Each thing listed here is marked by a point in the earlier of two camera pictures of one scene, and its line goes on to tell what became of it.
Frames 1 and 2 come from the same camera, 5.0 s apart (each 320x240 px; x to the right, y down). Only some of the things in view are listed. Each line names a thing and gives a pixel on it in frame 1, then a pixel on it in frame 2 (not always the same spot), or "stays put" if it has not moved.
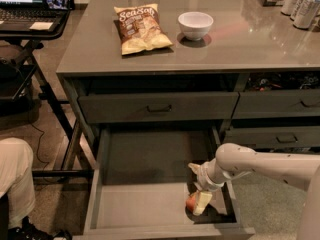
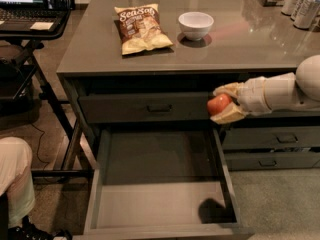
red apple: (190, 202) -> (217, 103)
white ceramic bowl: (195, 25) stays put
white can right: (304, 11) stays put
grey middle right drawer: (277, 137) stays put
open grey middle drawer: (141, 181) stays put
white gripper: (203, 176) -> (252, 94)
